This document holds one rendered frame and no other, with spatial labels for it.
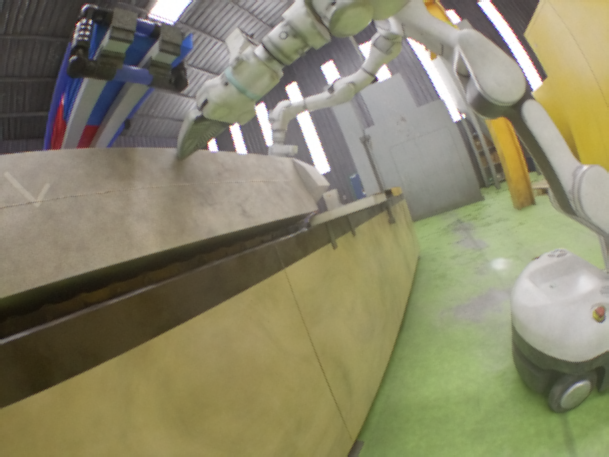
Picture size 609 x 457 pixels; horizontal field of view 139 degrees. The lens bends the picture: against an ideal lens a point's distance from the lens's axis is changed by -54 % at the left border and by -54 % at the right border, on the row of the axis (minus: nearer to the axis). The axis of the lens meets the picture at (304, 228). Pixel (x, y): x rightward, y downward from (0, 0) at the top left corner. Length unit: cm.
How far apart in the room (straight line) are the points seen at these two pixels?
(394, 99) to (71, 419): 800
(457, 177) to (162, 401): 622
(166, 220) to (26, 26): 982
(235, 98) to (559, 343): 88
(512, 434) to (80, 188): 115
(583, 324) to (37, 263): 101
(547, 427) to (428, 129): 610
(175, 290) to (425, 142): 614
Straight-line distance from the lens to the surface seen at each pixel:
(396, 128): 645
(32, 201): 39
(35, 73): 1094
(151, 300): 38
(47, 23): 999
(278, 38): 36
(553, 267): 108
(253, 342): 48
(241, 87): 38
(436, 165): 623
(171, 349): 39
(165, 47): 48
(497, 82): 75
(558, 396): 90
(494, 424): 97
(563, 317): 78
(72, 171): 42
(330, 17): 34
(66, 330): 35
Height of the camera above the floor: 78
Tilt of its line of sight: 1 degrees down
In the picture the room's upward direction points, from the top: 19 degrees counter-clockwise
